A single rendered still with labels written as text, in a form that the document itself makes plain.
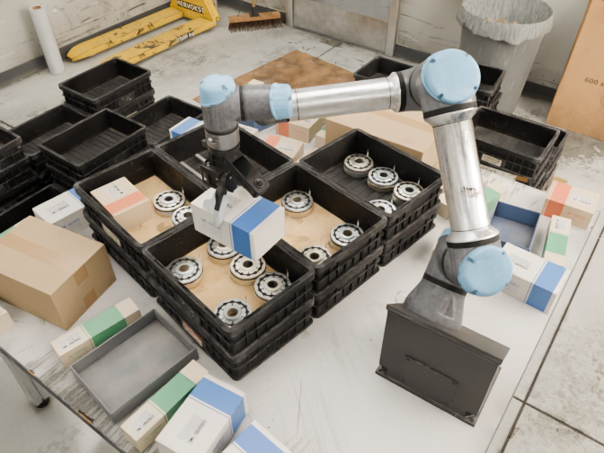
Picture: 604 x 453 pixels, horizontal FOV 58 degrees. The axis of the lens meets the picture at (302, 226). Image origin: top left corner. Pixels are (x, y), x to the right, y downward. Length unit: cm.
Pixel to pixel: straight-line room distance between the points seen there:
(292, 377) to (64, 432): 115
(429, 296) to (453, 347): 14
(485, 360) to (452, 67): 64
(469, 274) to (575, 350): 152
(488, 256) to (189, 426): 78
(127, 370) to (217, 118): 77
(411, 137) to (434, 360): 93
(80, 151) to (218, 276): 143
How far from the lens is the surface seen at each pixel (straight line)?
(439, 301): 138
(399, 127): 210
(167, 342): 164
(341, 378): 154
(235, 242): 134
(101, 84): 341
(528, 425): 243
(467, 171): 124
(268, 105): 118
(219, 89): 116
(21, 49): 481
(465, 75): 122
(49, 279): 169
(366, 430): 147
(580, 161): 383
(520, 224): 208
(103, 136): 294
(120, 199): 181
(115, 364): 164
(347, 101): 132
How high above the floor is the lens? 201
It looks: 43 degrees down
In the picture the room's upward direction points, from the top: straight up
